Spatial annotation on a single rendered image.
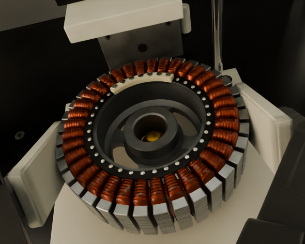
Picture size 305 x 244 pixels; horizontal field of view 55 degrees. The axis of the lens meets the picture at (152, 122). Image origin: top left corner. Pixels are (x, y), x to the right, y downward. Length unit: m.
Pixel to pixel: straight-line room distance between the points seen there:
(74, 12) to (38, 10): 0.26
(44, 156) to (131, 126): 0.05
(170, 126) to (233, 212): 0.06
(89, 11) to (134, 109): 0.07
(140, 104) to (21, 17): 0.27
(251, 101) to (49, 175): 0.11
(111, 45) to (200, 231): 0.18
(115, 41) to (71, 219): 0.16
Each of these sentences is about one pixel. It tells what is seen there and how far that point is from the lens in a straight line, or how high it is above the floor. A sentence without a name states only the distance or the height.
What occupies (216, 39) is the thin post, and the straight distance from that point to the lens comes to 0.23.
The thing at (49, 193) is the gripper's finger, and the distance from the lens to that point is 0.16.
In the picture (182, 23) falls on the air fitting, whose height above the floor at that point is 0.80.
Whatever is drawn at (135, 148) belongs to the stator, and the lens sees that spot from 0.17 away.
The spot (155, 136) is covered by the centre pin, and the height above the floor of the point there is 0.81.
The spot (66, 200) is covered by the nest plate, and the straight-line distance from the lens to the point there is 0.21.
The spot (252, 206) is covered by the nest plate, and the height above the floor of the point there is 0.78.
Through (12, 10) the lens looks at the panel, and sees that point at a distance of 0.43.
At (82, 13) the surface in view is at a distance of 0.16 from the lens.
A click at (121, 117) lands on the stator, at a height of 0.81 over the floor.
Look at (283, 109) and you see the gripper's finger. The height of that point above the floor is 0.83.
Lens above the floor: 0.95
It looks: 50 degrees down
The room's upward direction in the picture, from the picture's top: 16 degrees counter-clockwise
